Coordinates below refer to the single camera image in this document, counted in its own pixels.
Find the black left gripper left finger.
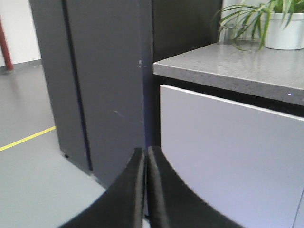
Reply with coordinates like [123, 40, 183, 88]
[61, 148, 145, 228]

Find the dark tall cabinet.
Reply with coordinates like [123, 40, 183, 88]
[30, 0, 153, 187]

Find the red pole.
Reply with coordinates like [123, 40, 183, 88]
[0, 22, 14, 71]

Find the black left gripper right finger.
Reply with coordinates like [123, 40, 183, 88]
[146, 146, 240, 228]

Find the white plant pot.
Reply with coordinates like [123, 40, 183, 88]
[264, 13, 304, 50]

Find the green potted plant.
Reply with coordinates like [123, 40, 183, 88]
[215, 0, 304, 50]

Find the grey counter drawer cabinet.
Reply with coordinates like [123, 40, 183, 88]
[153, 44, 304, 228]

